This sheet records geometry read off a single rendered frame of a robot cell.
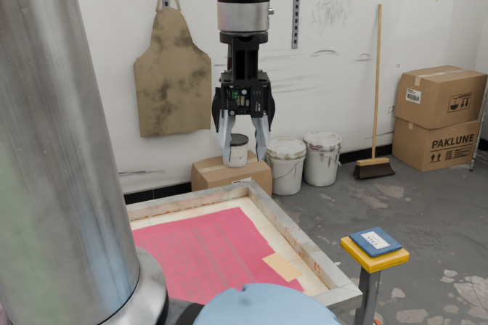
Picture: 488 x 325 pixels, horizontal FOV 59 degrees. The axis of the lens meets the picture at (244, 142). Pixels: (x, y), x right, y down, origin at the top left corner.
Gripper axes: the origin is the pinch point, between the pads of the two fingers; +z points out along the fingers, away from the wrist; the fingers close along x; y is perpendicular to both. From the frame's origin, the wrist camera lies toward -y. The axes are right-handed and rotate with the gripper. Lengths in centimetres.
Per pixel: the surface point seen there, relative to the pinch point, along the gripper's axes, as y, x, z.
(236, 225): -40, 0, 41
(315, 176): -237, 70, 127
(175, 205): -49, -18, 39
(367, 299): -26, 36, 58
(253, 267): -21.1, 3.7, 40.8
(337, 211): -199, 79, 136
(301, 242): -25.8, 16.2, 37.3
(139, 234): -37, -27, 41
